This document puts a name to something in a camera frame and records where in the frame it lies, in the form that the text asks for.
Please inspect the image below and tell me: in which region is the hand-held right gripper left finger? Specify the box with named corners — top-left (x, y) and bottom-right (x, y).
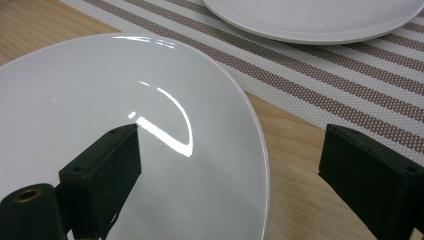
top-left (59, 123), bottom-right (143, 240)

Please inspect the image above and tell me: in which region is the striped placemat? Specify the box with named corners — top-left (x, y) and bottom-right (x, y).
top-left (59, 0), bottom-right (424, 168)

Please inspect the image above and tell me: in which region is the white plate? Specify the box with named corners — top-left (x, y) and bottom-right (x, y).
top-left (0, 32), bottom-right (271, 240)
top-left (201, 0), bottom-right (424, 46)

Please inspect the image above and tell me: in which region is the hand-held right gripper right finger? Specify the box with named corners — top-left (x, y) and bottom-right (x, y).
top-left (318, 123), bottom-right (424, 240)

